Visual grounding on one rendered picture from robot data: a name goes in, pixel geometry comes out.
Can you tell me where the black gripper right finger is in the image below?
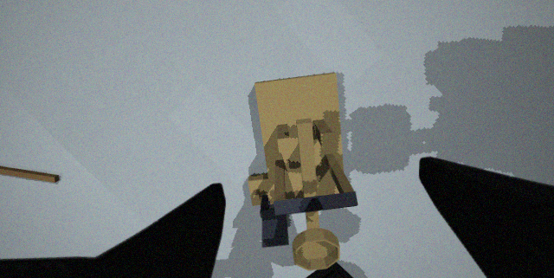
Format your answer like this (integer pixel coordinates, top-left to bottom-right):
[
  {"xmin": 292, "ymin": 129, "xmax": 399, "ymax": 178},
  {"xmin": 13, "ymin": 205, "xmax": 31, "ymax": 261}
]
[{"xmin": 419, "ymin": 156, "xmax": 554, "ymax": 278}]

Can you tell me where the brown wooden rod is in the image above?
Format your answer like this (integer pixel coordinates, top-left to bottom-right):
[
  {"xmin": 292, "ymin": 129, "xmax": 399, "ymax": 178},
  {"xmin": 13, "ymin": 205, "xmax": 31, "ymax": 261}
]
[{"xmin": 0, "ymin": 166, "xmax": 60, "ymax": 183}]

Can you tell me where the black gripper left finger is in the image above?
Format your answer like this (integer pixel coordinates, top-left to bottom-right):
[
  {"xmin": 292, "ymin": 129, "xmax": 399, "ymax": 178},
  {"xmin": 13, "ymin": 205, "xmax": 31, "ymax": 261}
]
[{"xmin": 0, "ymin": 183, "xmax": 226, "ymax": 278}]

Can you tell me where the tan wooden catapult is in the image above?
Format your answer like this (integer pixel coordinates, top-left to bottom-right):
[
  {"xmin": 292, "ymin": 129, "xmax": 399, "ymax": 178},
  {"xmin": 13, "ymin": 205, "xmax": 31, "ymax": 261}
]
[{"xmin": 248, "ymin": 73, "xmax": 358, "ymax": 271}]

